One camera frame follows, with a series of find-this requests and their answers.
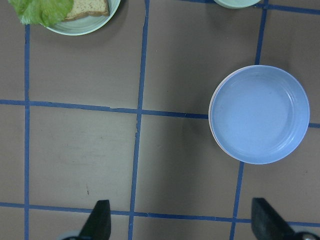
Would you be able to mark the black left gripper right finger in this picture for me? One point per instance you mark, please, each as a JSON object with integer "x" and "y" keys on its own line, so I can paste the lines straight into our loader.
{"x": 266, "y": 223}

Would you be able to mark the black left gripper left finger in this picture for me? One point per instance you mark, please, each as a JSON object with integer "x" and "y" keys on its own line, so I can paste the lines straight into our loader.
{"x": 98, "y": 224}

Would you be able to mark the blue plate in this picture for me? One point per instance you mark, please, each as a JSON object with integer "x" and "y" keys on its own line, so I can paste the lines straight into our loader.
{"x": 261, "y": 114}

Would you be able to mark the green plate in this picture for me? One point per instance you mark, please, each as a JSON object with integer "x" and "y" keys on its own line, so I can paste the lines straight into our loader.
{"x": 85, "y": 25}

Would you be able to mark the bread slice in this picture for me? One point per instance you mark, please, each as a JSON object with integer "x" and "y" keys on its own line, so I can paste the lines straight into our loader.
{"x": 86, "y": 8}

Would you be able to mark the lettuce leaf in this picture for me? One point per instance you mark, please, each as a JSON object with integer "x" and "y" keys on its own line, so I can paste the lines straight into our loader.
{"x": 43, "y": 12}

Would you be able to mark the green bowl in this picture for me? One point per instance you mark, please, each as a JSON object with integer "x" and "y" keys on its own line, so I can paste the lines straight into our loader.
{"x": 236, "y": 4}

